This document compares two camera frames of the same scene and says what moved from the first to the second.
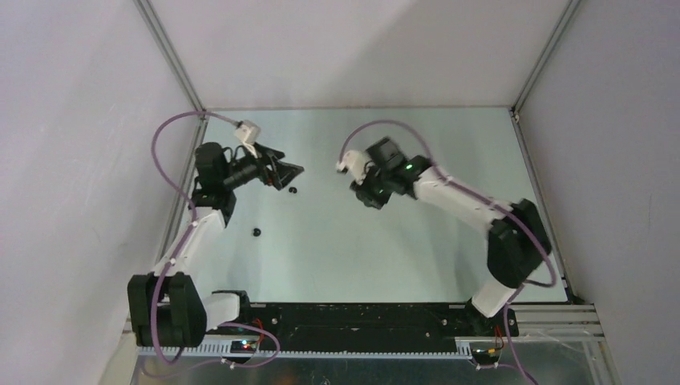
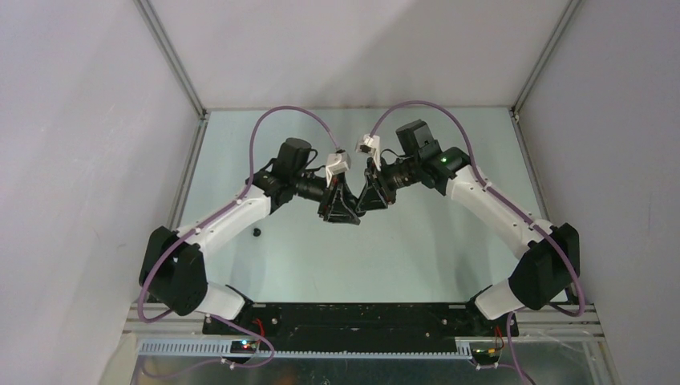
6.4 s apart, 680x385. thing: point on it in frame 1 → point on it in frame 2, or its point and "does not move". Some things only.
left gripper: x=281 y=173 → x=337 y=209
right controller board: x=485 y=355 does not move
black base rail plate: x=362 y=322 does not move
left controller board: x=242 y=346 does not move
